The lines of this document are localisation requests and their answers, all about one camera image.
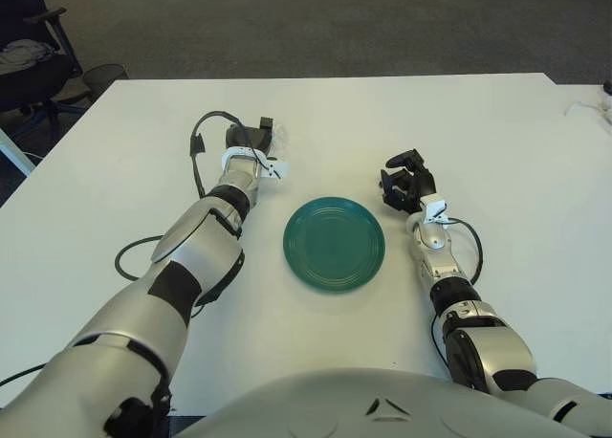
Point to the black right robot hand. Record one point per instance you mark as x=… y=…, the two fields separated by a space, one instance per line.
x=423 y=184

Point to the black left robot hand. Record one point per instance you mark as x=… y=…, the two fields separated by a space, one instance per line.
x=248 y=137

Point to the clear plastic bottle blue cap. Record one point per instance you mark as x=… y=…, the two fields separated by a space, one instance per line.
x=283 y=139

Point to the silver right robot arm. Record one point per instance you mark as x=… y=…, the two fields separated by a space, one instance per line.
x=478 y=342

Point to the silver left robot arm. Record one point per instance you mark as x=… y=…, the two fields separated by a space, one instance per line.
x=143 y=323

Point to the green round plate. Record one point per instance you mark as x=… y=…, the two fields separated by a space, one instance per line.
x=334 y=244

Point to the black office chair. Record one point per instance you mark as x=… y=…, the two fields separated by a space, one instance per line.
x=33 y=81

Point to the grey robot torso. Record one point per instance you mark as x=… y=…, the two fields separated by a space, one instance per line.
x=334 y=400

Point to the white desk leg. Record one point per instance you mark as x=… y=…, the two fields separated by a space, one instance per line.
x=14 y=151

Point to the grey cloth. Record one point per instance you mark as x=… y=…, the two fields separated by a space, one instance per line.
x=21 y=55

